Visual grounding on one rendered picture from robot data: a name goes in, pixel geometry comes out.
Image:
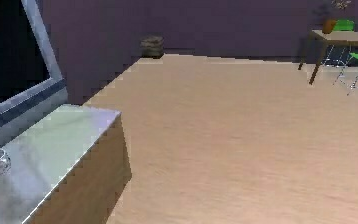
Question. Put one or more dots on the wooden dining table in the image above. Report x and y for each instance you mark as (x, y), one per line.
(340, 37)

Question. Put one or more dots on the wooden cabinet with pale top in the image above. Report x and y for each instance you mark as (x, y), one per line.
(70, 156)

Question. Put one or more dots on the house plant in orange pot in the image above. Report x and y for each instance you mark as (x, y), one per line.
(329, 23)

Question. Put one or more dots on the dark window with grey frame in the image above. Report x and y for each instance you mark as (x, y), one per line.
(13, 56)

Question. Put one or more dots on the brown woven basket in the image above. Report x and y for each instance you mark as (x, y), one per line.
(152, 45)

